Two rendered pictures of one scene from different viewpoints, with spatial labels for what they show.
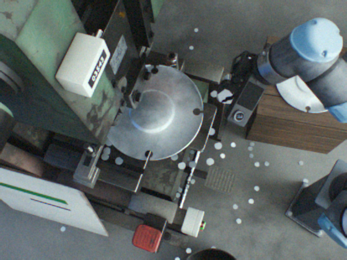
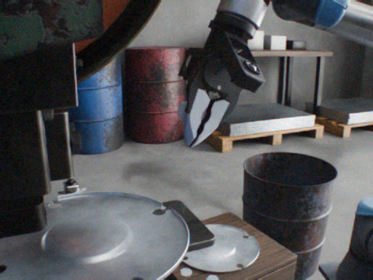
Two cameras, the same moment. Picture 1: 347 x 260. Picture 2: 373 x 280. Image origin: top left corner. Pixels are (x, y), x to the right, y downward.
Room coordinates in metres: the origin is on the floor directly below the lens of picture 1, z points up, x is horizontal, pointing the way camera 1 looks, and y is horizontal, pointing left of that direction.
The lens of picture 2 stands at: (0.01, 0.32, 1.07)
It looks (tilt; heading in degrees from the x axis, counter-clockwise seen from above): 18 degrees down; 309
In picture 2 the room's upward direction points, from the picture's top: straight up
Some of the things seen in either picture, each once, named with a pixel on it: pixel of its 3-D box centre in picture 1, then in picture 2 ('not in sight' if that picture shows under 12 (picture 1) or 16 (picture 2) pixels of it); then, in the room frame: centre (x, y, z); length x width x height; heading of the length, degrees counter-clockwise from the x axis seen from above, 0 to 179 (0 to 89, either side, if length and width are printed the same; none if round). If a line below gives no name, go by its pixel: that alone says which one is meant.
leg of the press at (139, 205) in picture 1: (67, 189); not in sight; (0.28, 0.42, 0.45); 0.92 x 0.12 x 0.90; 63
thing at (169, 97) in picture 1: (151, 110); (87, 236); (0.40, 0.06, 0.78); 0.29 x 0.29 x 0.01
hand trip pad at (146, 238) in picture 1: (148, 238); not in sight; (0.06, 0.12, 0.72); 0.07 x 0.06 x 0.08; 63
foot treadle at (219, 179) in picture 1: (169, 164); not in sight; (0.39, 0.05, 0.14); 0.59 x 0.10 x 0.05; 63
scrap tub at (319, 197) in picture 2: not in sight; (285, 215); (0.59, -1.14, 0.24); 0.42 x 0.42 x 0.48
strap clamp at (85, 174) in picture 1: (90, 153); not in sight; (0.30, 0.25, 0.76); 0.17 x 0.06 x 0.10; 153
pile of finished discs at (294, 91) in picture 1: (310, 80); (216, 246); (0.60, -0.59, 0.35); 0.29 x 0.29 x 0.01
